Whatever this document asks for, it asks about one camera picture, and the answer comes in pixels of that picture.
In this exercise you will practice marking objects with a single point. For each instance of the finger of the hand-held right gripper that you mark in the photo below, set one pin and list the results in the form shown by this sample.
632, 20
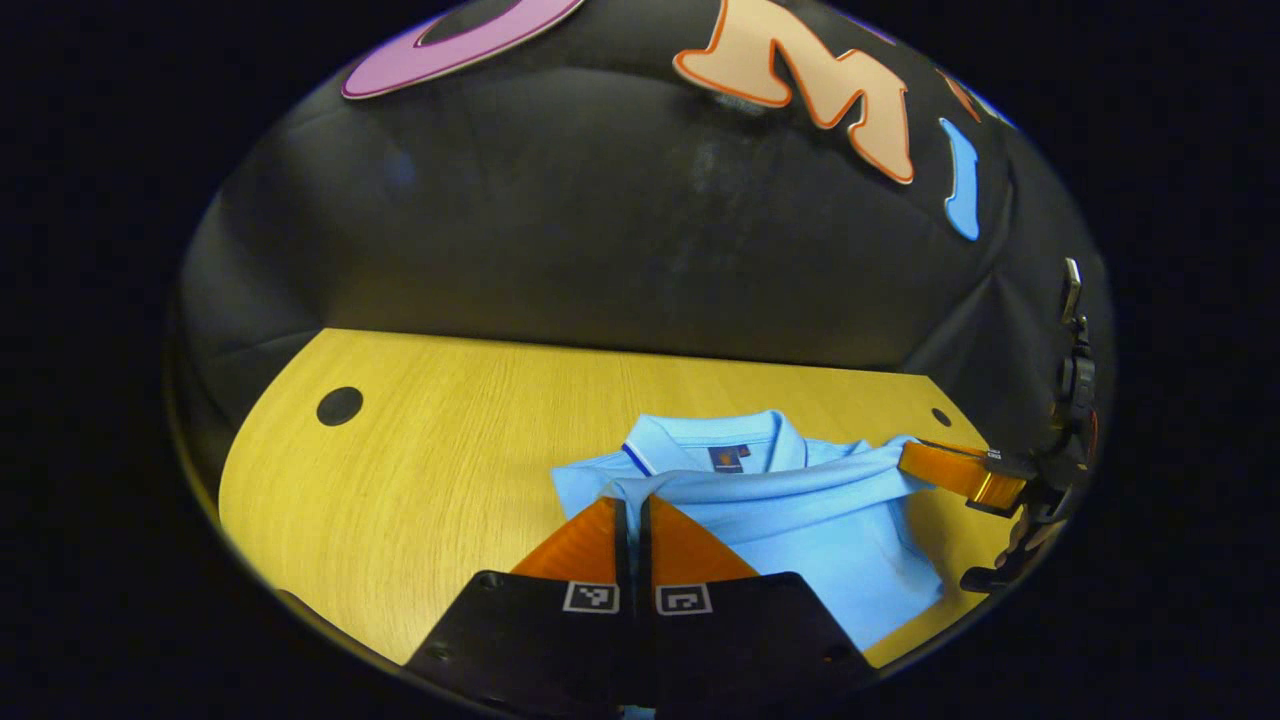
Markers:
955, 470

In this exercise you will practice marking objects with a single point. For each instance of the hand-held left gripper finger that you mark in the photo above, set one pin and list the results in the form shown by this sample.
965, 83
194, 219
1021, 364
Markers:
646, 560
622, 560

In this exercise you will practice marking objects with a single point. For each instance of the light blue T-shirt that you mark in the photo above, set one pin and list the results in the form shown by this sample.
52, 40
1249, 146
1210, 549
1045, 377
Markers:
820, 530

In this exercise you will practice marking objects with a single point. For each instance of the black backdrop cloth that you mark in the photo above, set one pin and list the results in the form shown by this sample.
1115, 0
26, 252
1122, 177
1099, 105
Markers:
600, 220

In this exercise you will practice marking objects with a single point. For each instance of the black camera on stand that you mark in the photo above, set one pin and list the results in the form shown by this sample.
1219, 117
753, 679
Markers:
1078, 380

